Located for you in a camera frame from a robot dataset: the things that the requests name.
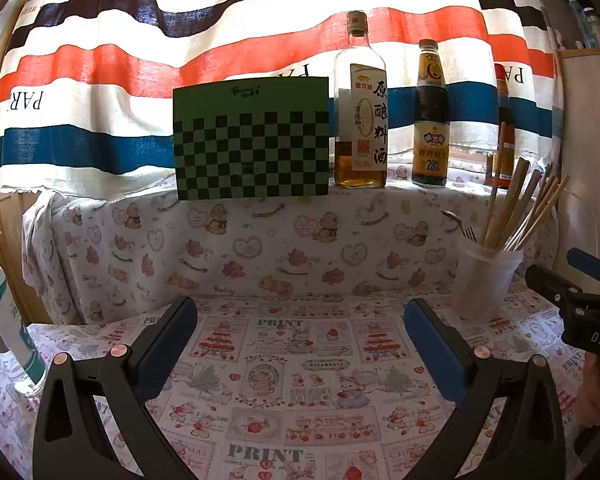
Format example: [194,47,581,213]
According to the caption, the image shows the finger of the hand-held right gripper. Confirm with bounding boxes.
[524,264,588,313]
[566,247,600,283]

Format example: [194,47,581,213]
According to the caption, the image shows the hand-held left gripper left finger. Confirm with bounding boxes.
[32,296,199,480]

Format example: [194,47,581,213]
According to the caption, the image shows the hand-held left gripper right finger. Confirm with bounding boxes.
[404,297,568,480]

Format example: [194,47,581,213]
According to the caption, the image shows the white plastic cup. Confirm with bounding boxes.
[451,237,525,322]

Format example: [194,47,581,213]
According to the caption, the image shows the bunch of chopsticks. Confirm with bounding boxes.
[480,122,571,252]

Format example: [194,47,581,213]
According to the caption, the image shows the person's right hand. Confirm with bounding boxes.
[580,352,600,428]

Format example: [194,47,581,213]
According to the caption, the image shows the light wooden cabinet panel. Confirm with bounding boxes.
[555,47,600,281]

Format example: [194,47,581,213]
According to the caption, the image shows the strawberry print tablecloth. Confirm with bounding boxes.
[0,280,596,480]

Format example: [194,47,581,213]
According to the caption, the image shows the green label water bottle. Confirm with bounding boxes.
[0,259,48,398]

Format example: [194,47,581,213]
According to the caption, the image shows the red cap sauce bottle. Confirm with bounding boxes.
[484,62,516,190]

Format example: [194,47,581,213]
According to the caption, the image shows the dark sauce bottle yellow label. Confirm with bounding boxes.
[411,39,451,189]

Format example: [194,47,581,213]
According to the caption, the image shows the green checkered box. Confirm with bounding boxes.
[172,76,331,202]

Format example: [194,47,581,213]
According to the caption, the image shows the clear cooking wine bottle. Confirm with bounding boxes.
[333,10,390,189]

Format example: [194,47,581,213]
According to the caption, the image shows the striped curtain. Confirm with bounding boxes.
[0,0,556,196]

